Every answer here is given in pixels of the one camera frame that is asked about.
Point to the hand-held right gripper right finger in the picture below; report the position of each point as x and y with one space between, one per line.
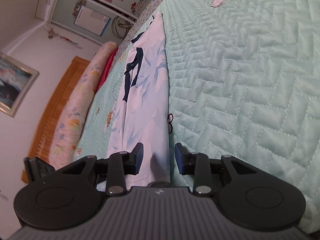
179 158

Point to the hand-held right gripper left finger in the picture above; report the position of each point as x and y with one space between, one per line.
139 158

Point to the white blue floral shirt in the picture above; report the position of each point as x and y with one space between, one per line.
145 100

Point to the wooden headboard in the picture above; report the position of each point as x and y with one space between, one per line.
55 105

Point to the framed photo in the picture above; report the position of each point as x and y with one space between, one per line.
13 82

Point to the red cloth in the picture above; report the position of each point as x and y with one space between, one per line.
106 70

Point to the green quilted bee blanket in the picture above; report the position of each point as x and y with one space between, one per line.
237 80

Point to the red hanging ornament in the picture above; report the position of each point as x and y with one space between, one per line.
62 38

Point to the sliding door wardrobe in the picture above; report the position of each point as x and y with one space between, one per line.
65 2

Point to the blue-bordered wall chart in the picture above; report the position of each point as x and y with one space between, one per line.
92 20

